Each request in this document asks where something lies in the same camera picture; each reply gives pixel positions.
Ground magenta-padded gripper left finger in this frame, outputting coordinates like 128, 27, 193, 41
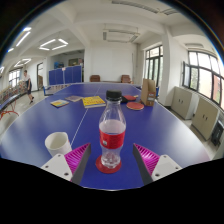
40, 142, 92, 186

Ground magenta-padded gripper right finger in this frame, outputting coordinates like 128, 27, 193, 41
132, 143, 183, 186

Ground clear red-labelled water bottle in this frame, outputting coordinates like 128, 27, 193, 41
98, 89, 127, 169

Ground white cup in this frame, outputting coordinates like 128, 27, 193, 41
44, 131, 73, 158

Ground red table tennis paddle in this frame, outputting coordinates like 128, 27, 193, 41
125, 101, 146, 111
123, 94, 138, 102

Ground thin grey booklet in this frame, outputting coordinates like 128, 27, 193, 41
64, 95, 84, 103

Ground beige cabinet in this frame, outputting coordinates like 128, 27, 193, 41
190, 97, 219, 141
170, 86, 195, 120

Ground yellow book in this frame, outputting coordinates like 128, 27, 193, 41
81, 95, 107, 109

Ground brown cardboard box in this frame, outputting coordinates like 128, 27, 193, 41
140, 78, 157, 107

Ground low blue barrier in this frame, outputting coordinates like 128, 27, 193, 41
42, 84, 73, 96

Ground blue table with red legs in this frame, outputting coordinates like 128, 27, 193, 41
0, 84, 26, 118

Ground folded blue table tennis table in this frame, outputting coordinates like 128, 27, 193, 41
48, 65, 83, 86

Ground person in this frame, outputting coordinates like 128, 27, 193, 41
21, 69, 35, 104

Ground brown armchair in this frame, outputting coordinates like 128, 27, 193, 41
120, 74, 133, 84
89, 74, 101, 83

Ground large dark-framed window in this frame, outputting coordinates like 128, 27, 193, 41
182, 49, 224, 111

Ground ceiling lights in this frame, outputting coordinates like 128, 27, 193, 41
0, 26, 69, 73

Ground ceiling air conditioner unit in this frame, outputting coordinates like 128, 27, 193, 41
101, 28, 141, 44

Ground framed wall picture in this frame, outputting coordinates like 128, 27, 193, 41
68, 58, 84, 67

